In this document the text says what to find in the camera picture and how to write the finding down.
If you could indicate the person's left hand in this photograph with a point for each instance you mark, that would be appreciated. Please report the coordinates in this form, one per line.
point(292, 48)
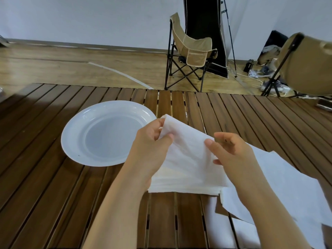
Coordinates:
point(145, 158)

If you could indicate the person's right hand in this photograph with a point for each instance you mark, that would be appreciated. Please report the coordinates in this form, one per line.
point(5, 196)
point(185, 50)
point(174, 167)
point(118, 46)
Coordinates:
point(238, 163)

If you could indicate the person's left thumb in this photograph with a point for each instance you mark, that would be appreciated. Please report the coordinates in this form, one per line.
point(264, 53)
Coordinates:
point(165, 143)

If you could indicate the person's right thumb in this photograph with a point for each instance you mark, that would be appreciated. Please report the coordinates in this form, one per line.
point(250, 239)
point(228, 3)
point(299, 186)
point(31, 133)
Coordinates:
point(213, 149)

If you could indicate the white paper towel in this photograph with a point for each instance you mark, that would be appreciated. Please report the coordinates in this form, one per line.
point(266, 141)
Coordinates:
point(189, 163)

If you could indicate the person's right forearm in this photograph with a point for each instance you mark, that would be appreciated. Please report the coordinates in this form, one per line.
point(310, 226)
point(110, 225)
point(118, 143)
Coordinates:
point(269, 223)

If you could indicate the person's left forearm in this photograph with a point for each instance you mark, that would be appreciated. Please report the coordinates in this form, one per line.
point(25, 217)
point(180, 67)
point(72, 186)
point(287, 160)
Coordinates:
point(122, 217)

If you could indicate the white round plate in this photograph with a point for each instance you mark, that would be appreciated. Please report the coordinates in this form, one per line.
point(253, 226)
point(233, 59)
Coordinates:
point(103, 134)

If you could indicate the flat white paper sheet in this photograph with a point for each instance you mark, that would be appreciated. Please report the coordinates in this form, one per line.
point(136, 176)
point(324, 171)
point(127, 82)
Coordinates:
point(290, 184)

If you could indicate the white power strip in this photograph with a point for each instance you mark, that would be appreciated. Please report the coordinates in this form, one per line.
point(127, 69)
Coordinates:
point(253, 73)
point(278, 87)

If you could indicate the black bottle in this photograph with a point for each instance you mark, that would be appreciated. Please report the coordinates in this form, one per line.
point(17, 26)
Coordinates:
point(249, 65)

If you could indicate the beige folding camping chair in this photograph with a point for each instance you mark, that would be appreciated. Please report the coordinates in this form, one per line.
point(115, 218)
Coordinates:
point(190, 49)
point(308, 64)

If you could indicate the silver metal object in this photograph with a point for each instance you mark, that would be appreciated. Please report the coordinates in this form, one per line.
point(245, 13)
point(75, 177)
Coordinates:
point(324, 105)

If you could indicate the black light stand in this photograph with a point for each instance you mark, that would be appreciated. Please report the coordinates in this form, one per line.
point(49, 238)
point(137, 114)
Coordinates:
point(229, 31)

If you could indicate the black backdrop panel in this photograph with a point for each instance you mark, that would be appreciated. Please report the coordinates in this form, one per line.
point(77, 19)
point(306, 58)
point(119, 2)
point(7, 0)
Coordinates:
point(205, 25)

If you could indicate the black bag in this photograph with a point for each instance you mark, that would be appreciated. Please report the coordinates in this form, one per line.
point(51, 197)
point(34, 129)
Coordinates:
point(275, 40)

